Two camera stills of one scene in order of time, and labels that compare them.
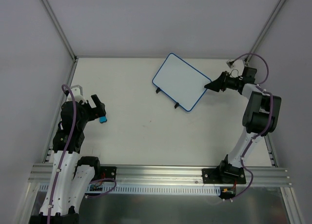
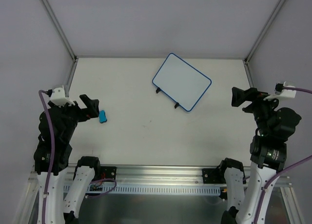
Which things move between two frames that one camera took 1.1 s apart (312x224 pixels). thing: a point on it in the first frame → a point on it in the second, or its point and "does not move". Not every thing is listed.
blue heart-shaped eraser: (103, 119) does not move
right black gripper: (224, 80) → (250, 100)
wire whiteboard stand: (158, 89) does not move
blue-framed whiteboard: (181, 81) does not move
